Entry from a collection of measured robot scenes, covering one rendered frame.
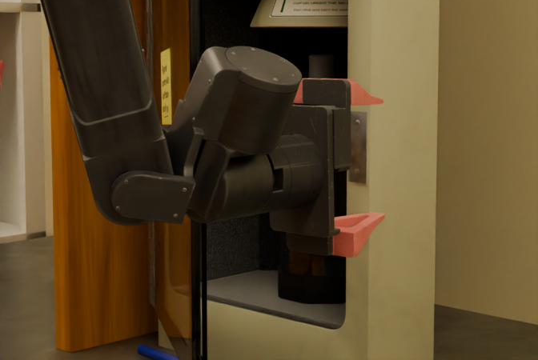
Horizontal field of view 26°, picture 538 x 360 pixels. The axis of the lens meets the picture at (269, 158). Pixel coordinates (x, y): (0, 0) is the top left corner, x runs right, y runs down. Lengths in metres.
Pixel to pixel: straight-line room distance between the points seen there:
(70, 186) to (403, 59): 0.42
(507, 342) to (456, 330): 0.08
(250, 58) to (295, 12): 0.40
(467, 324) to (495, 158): 0.22
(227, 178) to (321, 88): 0.14
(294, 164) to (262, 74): 0.10
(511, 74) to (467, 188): 0.17
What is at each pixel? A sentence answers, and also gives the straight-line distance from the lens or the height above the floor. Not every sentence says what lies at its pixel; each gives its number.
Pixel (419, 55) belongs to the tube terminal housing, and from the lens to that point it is 1.19.
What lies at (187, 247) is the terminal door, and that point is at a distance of 1.08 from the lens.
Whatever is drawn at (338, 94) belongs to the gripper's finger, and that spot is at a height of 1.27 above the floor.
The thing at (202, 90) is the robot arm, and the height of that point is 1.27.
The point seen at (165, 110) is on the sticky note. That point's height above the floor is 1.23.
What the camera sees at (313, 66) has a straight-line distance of 1.28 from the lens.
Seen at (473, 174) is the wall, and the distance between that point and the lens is 1.59.
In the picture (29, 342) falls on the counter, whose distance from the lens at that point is 1.45.
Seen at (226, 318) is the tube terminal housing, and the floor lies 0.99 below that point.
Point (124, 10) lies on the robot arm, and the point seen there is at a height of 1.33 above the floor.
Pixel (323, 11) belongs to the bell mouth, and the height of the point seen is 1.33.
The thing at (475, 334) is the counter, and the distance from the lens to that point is 1.47.
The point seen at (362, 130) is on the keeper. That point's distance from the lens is 1.14.
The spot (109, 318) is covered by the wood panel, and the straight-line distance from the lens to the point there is 1.42.
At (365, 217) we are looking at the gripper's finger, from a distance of 0.99.
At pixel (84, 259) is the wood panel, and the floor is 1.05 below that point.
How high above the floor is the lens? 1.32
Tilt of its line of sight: 7 degrees down
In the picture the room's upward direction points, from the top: straight up
